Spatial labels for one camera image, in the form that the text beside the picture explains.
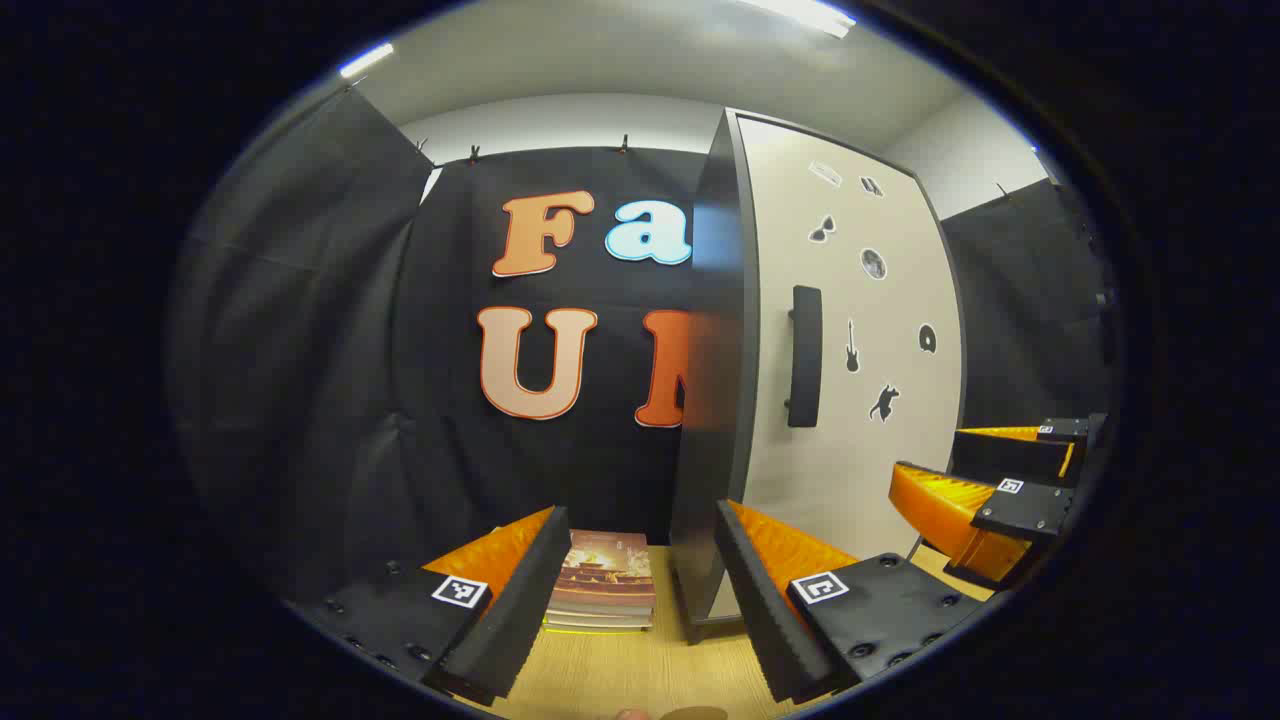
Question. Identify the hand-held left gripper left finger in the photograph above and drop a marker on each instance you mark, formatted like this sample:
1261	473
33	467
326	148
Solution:
520	610

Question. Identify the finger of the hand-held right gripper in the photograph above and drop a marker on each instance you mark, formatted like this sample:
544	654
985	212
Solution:
1025	510
1010	455

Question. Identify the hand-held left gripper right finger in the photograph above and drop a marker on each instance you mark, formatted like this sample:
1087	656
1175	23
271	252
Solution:
760	610

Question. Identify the white cabinet door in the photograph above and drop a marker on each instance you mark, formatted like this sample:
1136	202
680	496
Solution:
880	470

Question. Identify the grey cabinet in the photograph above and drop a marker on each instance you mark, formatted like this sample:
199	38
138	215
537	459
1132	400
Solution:
715	400

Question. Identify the stack of brown books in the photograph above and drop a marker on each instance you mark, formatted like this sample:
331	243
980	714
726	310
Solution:
605	575

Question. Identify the ceiling light panel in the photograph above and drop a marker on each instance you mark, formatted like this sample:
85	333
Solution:
365	60
805	15

